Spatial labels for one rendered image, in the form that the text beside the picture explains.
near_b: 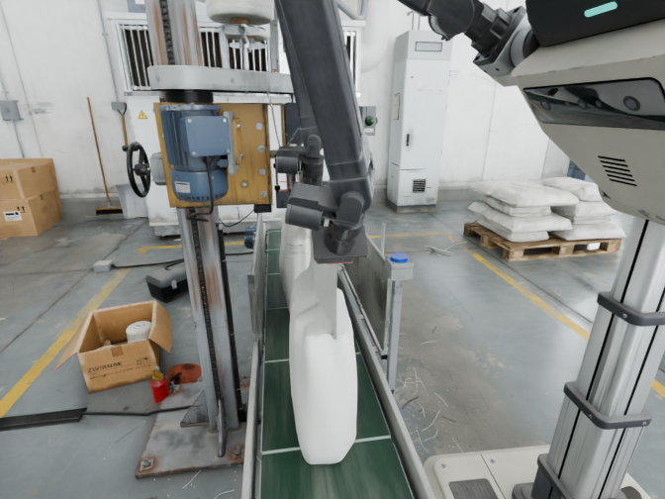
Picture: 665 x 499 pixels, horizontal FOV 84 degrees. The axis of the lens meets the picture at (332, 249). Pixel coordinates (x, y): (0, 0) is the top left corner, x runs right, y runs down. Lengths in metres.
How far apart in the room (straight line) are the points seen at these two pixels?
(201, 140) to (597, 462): 1.18
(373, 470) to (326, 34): 1.06
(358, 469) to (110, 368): 1.42
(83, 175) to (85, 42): 1.58
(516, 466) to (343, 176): 1.18
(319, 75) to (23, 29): 5.58
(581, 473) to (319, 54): 1.06
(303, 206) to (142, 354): 1.69
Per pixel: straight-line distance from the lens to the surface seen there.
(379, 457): 1.23
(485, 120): 6.05
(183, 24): 1.31
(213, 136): 0.98
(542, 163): 6.69
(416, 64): 4.96
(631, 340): 0.97
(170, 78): 1.03
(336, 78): 0.47
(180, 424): 1.91
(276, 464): 1.22
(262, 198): 1.25
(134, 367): 2.21
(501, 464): 1.47
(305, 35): 0.46
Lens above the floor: 1.32
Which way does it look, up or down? 21 degrees down
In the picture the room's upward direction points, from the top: straight up
